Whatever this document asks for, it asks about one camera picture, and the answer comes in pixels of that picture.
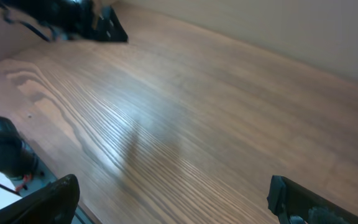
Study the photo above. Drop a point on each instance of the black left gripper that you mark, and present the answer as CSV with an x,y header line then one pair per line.
x,y
103,26

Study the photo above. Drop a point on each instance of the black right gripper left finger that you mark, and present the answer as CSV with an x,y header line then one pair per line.
x,y
55,203

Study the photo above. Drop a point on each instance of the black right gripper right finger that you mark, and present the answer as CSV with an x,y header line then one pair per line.
x,y
291,203

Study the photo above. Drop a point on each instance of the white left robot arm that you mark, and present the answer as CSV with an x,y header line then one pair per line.
x,y
68,19

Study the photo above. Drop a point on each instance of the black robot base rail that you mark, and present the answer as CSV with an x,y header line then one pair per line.
x,y
27,172

